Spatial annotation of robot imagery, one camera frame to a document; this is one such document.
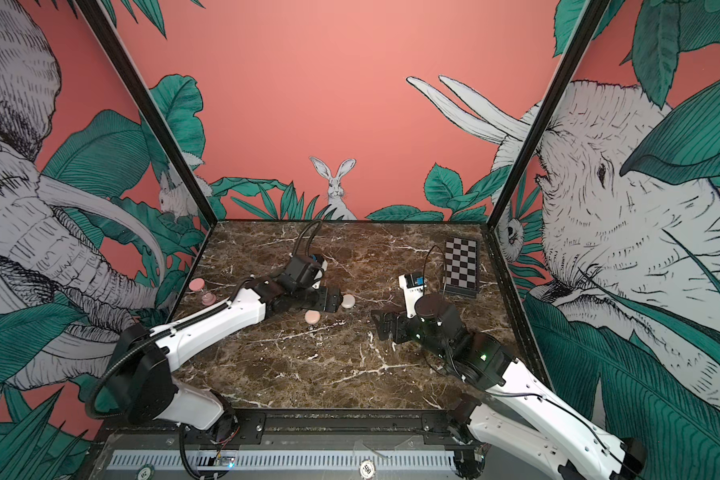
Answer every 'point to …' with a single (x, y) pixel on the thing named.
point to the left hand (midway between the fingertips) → (333, 294)
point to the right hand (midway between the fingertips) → (385, 308)
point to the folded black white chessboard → (461, 271)
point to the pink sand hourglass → (197, 284)
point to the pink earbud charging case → (312, 316)
